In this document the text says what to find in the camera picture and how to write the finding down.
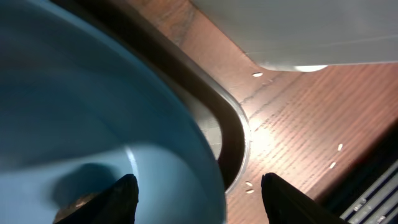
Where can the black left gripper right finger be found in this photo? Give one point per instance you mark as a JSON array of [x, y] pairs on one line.
[[284, 203]]

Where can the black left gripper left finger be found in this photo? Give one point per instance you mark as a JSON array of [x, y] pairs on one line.
[[115, 205]]

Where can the grey dishwasher rack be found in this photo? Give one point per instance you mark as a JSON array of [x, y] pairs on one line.
[[290, 34]]

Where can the brown food scrap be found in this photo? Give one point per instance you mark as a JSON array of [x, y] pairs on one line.
[[68, 210]]

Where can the dark blue plate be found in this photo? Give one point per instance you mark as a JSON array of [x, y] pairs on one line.
[[79, 112]]

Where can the dark brown tray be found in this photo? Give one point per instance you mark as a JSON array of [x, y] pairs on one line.
[[122, 22]]

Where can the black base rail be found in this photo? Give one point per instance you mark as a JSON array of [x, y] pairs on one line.
[[367, 193]]

